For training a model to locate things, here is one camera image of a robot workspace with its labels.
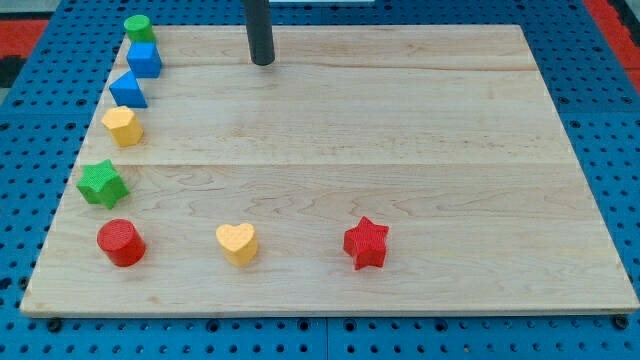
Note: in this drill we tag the blue perforated base panel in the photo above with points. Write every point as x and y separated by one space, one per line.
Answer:
47 112

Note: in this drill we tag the red star block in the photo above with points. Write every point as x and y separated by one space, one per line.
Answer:
366 244

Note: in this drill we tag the blue triangle block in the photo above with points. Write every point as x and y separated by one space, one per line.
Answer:
126 91

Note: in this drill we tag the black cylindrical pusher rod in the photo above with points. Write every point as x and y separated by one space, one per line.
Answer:
259 31

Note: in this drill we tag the yellow heart block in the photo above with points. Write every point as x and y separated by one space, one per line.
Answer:
238 242

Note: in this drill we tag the blue cube block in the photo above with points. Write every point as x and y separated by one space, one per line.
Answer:
144 60

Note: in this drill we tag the green star block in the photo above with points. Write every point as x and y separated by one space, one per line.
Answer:
102 184

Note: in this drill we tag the yellow hexagon block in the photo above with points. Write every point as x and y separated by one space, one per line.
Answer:
123 126

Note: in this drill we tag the light wooden board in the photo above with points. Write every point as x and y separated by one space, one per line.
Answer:
446 134

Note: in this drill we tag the green cylinder block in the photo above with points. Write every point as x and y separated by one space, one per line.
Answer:
138 28

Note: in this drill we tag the red cylinder block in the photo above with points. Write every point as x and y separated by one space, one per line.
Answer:
120 241

